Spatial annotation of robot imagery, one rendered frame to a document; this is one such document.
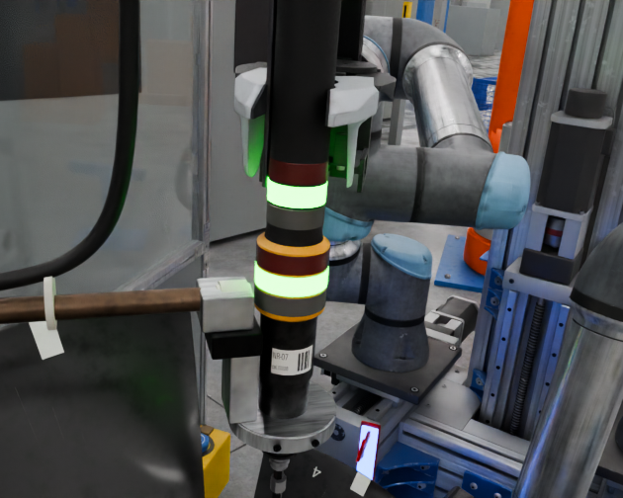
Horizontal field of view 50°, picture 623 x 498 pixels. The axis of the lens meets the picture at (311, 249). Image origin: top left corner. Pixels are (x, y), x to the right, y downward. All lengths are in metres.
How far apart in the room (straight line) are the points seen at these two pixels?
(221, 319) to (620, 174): 0.95
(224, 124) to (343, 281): 3.30
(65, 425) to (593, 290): 0.53
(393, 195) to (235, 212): 4.05
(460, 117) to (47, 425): 0.50
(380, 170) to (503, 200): 0.12
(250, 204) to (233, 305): 4.36
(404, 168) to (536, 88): 0.66
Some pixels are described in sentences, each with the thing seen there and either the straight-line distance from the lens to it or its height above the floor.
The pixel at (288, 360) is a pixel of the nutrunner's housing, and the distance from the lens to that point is 0.40.
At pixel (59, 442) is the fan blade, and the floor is 1.38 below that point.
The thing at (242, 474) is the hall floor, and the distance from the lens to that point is 2.63.
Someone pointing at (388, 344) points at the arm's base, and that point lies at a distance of 1.25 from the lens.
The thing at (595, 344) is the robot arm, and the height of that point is 1.36.
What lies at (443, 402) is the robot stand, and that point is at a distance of 1.38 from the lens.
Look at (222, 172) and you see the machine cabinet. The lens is 4.51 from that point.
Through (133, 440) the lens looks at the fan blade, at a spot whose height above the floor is 1.37.
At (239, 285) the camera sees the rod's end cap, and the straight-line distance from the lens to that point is 0.39.
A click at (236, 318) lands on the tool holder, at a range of 0.39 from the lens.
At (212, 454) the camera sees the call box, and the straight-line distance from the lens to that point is 0.99.
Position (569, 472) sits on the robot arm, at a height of 1.22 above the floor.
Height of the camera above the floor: 1.69
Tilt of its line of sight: 21 degrees down
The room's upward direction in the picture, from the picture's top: 4 degrees clockwise
